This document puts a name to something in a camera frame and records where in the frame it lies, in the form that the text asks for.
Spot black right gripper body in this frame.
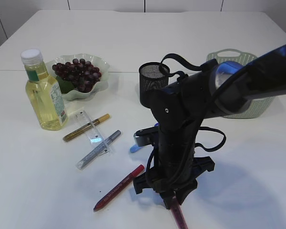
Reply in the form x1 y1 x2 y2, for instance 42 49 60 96
133 133 215 195

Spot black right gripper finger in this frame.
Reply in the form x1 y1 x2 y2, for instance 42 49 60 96
175 183 198 205
161 190 175 210

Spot pink scissors purple sheath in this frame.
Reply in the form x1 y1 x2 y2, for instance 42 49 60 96
170 193 188 229

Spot blue scissors with sheath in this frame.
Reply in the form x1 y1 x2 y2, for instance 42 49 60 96
130 123 158 153

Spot purple artificial grape bunch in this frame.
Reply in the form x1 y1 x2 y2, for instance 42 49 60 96
52 58 102 94

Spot yellow liquid plastic bottle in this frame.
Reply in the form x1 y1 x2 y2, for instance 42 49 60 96
20 49 68 131

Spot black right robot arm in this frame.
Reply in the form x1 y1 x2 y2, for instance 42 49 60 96
133 44 286 209

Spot red marker pen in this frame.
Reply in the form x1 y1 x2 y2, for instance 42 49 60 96
93 165 144 212

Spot silver marker pen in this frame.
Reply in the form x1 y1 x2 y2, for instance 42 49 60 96
76 130 121 170

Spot clear plastic ruler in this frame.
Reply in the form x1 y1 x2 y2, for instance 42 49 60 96
74 110 110 155

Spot black mesh pen cup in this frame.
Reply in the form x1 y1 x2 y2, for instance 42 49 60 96
139 62 169 108

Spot green plastic woven basket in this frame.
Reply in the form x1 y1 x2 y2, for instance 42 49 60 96
206 48 274 119

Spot gold marker pen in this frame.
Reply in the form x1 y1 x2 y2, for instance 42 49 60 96
63 114 110 142

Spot green wavy glass plate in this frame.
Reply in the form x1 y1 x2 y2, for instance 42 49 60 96
46 53 110 101

